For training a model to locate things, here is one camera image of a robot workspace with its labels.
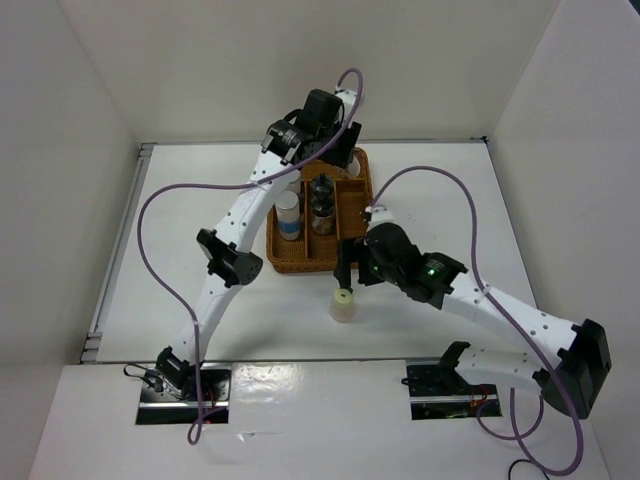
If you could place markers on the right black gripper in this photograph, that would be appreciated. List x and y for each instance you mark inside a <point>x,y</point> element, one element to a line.
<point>342,272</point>

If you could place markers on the black-lid bottle brown contents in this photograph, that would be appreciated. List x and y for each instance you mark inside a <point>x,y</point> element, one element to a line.
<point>322,215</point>

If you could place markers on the silver-lid bottle blue label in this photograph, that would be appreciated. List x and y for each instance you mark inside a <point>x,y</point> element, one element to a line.
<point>288,215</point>

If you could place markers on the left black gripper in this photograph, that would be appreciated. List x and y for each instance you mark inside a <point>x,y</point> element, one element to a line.
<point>342,157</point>

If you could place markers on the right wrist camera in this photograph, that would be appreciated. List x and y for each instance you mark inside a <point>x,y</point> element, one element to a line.
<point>377,215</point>

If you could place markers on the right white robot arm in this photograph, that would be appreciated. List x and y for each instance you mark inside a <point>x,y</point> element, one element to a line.
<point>565,362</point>

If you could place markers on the pink-lid spice bottle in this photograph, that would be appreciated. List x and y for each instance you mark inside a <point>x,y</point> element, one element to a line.
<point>353,168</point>

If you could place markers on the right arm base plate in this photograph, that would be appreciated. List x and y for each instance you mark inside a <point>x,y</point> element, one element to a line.
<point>430,398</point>

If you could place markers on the brown wicker divided basket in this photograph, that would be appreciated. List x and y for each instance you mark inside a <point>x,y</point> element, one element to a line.
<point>313,252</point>

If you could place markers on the yellow-lid spice bottle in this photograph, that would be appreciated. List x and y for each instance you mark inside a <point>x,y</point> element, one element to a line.
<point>342,308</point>

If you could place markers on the black grinder bottle light contents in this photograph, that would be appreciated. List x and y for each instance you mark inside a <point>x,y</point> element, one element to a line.
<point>322,187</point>

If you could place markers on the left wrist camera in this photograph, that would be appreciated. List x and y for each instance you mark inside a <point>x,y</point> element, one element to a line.
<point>350,101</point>

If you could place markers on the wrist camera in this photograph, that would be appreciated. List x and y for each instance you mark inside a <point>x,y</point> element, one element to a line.
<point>377,215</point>
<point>350,101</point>

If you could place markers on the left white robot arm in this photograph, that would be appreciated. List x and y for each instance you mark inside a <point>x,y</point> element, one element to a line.
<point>231,265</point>

